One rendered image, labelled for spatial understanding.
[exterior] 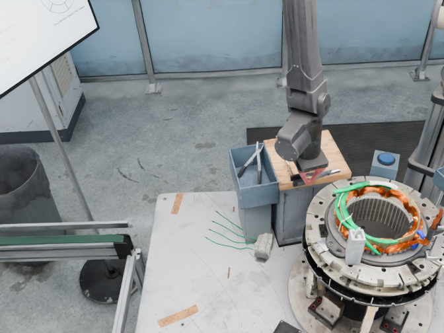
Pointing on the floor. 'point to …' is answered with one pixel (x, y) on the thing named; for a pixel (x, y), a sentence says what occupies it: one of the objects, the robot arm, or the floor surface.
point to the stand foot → (98, 267)
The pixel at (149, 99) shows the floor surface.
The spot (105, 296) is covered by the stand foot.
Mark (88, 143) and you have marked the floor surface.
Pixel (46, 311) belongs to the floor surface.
